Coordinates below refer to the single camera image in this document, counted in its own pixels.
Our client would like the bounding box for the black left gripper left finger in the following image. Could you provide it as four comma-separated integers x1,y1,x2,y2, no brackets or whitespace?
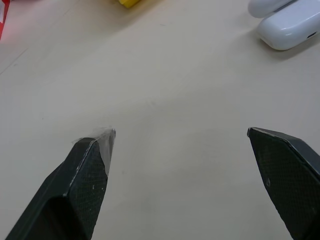
4,128,117,240

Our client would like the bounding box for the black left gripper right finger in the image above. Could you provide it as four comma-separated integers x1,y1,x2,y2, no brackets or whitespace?
246,126,320,240

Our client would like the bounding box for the white earbud case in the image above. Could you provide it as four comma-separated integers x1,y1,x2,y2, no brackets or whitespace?
247,0,320,51

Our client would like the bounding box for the red and white object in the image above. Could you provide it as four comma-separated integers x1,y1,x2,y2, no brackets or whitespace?
0,0,11,41

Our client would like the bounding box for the yellow block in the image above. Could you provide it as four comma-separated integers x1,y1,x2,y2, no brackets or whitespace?
118,0,141,9

